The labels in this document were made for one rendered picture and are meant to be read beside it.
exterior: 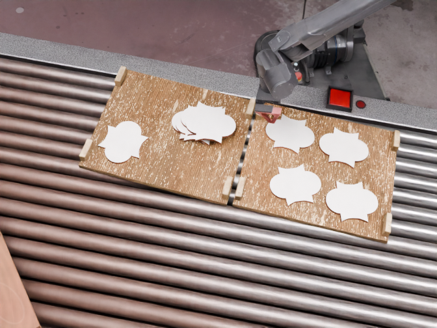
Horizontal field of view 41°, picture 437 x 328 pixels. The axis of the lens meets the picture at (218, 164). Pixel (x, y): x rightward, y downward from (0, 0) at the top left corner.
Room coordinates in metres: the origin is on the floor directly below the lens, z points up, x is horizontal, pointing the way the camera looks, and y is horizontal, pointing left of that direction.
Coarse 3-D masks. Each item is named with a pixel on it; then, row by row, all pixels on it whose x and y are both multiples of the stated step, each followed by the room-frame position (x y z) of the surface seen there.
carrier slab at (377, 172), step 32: (256, 128) 0.96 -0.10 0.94; (320, 128) 0.99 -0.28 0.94; (352, 128) 1.00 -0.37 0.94; (256, 160) 0.86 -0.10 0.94; (288, 160) 0.87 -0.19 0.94; (320, 160) 0.88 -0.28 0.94; (384, 160) 0.91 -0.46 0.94; (256, 192) 0.76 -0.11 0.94; (320, 192) 0.78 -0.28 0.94; (384, 192) 0.81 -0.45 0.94; (320, 224) 0.69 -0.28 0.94; (352, 224) 0.70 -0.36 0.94
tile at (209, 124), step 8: (200, 112) 0.97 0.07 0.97; (208, 112) 0.98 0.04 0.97; (216, 112) 0.98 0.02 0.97; (224, 112) 0.98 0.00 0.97; (192, 120) 0.94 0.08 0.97; (200, 120) 0.95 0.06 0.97; (208, 120) 0.95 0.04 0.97; (216, 120) 0.95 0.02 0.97; (224, 120) 0.96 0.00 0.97; (232, 120) 0.96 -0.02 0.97; (192, 128) 0.92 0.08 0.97; (200, 128) 0.92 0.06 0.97; (208, 128) 0.92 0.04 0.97; (216, 128) 0.93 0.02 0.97; (224, 128) 0.93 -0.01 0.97; (232, 128) 0.93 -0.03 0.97; (200, 136) 0.89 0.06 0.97; (208, 136) 0.90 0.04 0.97; (216, 136) 0.90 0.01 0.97; (224, 136) 0.90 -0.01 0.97
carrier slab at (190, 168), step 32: (128, 96) 1.02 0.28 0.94; (160, 96) 1.04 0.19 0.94; (192, 96) 1.05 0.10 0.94; (224, 96) 1.06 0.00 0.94; (96, 128) 0.90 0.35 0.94; (160, 128) 0.93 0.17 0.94; (96, 160) 0.80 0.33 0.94; (160, 160) 0.82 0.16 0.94; (192, 160) 0.84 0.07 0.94; (224, 160) 0.85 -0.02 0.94; (192, 192) 0.74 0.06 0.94
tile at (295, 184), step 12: (300, 168) 0.85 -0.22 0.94; (276, 180) 0.80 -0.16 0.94; (288, 180) 0.80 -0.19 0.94; (300, 180) 0.81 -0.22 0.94; (312, 180) 0.81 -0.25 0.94; (276, 192) 0.76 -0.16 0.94; (288, 192) 0.77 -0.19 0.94; (300, 192) 0.77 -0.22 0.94; (312, 192) 0.77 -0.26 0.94; (288, 204) 0.73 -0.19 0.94
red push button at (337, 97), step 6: (330, 90) 1.14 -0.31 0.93; (336, 90) 1.14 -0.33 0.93; (342, 90) 1.14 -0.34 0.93; (330, 96) 1.12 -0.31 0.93; (336, 96) 1.12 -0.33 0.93; (342, 96) 1.12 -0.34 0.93; (348, 96) 1.12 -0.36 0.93; (330, 102) 1.09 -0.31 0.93; (336, 102) 1.10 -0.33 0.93; (342, 102) 1.10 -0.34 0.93; (348, 102) 1.10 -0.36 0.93
